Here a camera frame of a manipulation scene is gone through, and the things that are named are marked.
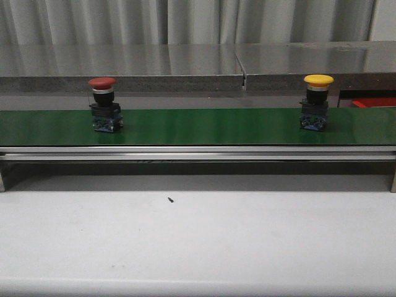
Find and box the grey stone slab left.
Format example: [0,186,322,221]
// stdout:
[1,45,244,93]

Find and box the grey stone slab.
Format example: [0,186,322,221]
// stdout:
[235,41,395,93]
[1,45,244,93]

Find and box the green conveyor belt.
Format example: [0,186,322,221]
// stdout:
[1,108,395,146]

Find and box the red plastic tray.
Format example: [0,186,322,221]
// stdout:
[352,97,396,108]

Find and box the grey stone slab right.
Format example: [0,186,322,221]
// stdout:
[235,41,395,93]

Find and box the left metal conveyor leg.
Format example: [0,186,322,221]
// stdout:
[0,163,12,192]

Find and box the metal conveyor leg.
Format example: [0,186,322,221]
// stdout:
[0,163,12,192]
[388,162,396,194]

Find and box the right metal conveyor leg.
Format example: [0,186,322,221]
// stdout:
[388,162,396,194]

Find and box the grey pleated curtain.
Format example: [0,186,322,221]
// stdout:
[1,1,395,45]

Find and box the aluminium conveyor frame rail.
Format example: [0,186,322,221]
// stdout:
[1,145,395,161]

